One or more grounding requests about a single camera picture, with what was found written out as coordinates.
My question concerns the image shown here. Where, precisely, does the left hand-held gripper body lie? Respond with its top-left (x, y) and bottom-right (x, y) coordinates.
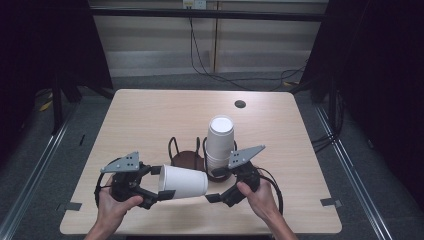
top-left (100, 151), bottom-right (158, 211)

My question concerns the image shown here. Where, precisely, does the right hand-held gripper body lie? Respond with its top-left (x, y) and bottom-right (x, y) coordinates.
top-left (219, 144), bottom-right (267, 208)

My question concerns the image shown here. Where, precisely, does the white disposable paper cup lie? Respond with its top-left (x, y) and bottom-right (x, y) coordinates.
top-left (157, 163), bottom-right (210, 201)

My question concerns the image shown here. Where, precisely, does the stack of white cups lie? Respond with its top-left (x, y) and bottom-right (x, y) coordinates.
top-left (203, 114), bottom-right (236, 178)

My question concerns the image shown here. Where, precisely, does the brown double cup holder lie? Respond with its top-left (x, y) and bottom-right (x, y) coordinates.
top-left (167, 135), bottom-right (238, 183)

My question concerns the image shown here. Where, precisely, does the person's left hand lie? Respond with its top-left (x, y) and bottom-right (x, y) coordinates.
top-left (96, 176), bottom-right (144, 228)

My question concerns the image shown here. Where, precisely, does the person's right hand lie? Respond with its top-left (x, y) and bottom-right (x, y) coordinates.
top-left (236, 179), bottom-right (282, 224)

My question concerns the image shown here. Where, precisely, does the grey tape strip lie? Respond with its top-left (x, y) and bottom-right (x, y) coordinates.
top-left (320, 197), bottom-right (343, 208)
top-left (63, 201), bottom-right (83, 212)

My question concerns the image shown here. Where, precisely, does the black metal stand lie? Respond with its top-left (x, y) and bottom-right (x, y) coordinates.
top-left (50, 75), bottom-right (65, 136)

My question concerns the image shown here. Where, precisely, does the yellow floor tape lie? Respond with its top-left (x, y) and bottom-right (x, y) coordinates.
top-left (38, 93), bottom-right (54, 112)

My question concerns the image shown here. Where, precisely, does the dark curtain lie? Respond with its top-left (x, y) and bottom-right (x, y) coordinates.
top-left (0, 0), bottom-right (115, 161)
top-left (299, 0), bottom-right (424, 201)

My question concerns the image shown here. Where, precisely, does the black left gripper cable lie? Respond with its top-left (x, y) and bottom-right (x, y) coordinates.
top-left (94, 157), bottom-right (122, 208)

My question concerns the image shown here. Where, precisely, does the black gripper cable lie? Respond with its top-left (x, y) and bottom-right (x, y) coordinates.
top-left (254, 166), bottom-right (285, 216)
top-left (94, 157), bottom-right (122, 208)

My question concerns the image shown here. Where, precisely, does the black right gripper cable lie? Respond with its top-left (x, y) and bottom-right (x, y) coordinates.
top-left (254, 166), bottom-right (285, 216)

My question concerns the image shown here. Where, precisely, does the black floor cable bundle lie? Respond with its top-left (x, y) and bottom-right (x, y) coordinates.
top-left (310, 89), bottom-right (345, 155)

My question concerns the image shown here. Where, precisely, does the metal floor rail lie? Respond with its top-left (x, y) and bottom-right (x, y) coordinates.
top-left (312, 103), bottom-right (395, 240)
top-left (0, 103), bottom-right (80, 240)

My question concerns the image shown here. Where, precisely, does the black hanging power cable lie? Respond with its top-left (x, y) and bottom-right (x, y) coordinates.
top-left (188, 8), bottom-right (308, 92)

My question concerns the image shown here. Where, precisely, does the black horizontal frame bar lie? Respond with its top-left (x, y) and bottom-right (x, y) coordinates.
top-left (89, 7), bottom-right (327, 23)

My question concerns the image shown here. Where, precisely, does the white wall socket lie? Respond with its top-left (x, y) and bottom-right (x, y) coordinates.
top-left (182, 0), bottom-right (207, 10)

